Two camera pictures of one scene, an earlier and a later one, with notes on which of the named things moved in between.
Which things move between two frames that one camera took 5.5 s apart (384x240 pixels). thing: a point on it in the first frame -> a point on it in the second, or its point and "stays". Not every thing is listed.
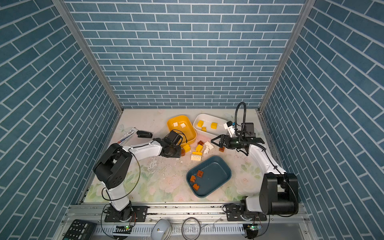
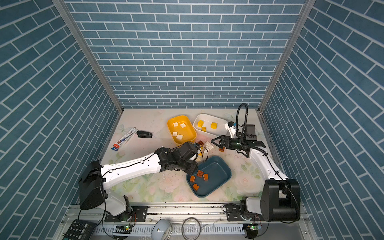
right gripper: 223,138 stays
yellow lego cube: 200,123 stays
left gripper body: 175,151 -> 188,166
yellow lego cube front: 213,125 stays
